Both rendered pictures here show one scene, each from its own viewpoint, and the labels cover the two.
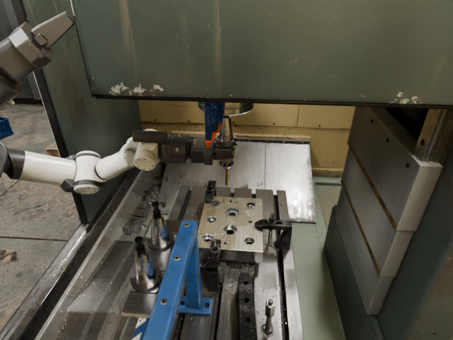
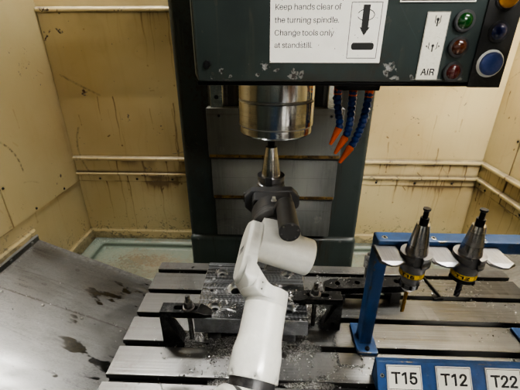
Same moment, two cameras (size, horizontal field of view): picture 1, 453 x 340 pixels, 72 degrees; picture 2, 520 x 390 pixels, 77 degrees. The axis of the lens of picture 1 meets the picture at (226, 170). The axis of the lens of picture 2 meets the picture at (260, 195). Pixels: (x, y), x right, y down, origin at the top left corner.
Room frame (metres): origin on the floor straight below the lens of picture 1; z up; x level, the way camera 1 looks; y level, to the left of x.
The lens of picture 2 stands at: (0.90, 0.71, 1.63)
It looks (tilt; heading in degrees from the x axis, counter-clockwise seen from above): 25 degrees down; 267
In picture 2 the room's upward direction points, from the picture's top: straight up
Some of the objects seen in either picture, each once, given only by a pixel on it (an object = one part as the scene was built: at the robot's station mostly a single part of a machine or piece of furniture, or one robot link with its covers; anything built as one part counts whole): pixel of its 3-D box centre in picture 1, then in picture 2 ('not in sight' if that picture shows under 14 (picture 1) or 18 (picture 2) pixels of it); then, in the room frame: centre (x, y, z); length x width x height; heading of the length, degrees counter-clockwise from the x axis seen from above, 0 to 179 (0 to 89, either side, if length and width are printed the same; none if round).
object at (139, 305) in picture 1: (137, 303); (495, 258); (0.38, 0.17, 1.21); 0.07 x 0.05 x 0.01; 85
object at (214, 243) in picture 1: (214, 259); (316, 304); (0.71, 0.04, 0.97); 0.13 x 0.03 x 0.15; 175
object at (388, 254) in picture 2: (166, 227); (388, 255); (0.59, 0.15, 1.21); 0.07 x 0.05 x 0.01; 85
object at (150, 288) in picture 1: (146, 280); (468, 257); (0.43, 0.16, 1.21); 0.06 x 0.06 x 0.03
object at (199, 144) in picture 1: (193, 148); (272, 208); (0.84, 0.10, 1.31); 0.13 x 0.12 x 0.10; 178
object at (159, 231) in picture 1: (158, 227); (419, 237); (0.54, 0.15, 1.26); 0.04 x 0.04 x 0.07
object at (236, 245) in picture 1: (231, 225); (253, 295); (0.88, -0.02, 0.97); 0.29 x 0.23 x 0.05; 175
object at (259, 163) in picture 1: (236, 183); (60, 346); (1.49, -0.06, 0.75); 0.89 x 0.67 x 0.26; 85
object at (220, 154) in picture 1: (222, 155); not in sight; (0.80, 0.01, 1.30); 0.06 x 0.02 x 0.03; 88
